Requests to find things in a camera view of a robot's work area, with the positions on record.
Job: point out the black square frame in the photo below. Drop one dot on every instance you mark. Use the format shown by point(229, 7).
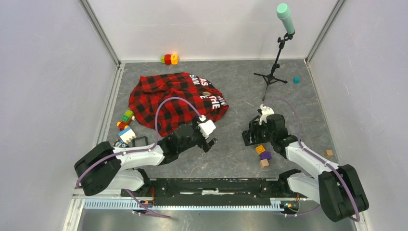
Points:
point(254, 136)
point(140, 141)

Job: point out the black tripod mic stand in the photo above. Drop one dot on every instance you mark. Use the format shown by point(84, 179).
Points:
point(270, 78)

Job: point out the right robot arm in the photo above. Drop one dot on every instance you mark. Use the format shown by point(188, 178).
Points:
point(336, 188)

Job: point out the white blue toy brick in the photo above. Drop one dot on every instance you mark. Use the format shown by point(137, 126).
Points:
point(127, 135)

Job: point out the green toy brick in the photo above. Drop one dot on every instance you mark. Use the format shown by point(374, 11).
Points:
point(128, 116)

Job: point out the small wooden cube right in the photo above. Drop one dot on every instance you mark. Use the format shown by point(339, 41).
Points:
point(329, 153)

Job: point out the mint green microphone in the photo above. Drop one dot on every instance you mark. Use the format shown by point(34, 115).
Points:
point(284, 14)

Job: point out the purple toy brick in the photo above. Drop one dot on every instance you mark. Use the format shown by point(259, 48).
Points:
point(265, 155)

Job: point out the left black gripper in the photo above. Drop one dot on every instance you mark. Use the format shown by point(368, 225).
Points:
point(203, 144)

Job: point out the teal small cube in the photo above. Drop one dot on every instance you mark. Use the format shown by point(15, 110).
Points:
point(296, 80)

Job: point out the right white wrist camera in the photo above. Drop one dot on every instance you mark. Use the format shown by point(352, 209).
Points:
point(264, 111)

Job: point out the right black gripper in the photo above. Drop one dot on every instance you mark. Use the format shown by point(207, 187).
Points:
point(263, 124)

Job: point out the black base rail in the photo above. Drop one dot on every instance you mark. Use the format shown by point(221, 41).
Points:
point(214, 191)

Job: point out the yellow toy brick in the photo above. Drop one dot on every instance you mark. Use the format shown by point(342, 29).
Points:
point(260, 149)

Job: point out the red cylinder block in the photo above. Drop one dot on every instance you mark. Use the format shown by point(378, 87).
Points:
point(167, 59)

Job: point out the red black plaid shirt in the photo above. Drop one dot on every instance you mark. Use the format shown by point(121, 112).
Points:
point(164, 102)

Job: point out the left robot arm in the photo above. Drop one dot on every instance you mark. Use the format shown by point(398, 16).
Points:
point(107, 167)

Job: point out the orange red toy brick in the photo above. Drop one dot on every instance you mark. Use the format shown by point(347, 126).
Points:
point(122, 125)

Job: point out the owl toy block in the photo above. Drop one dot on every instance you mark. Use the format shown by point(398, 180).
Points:
point(120, 144)

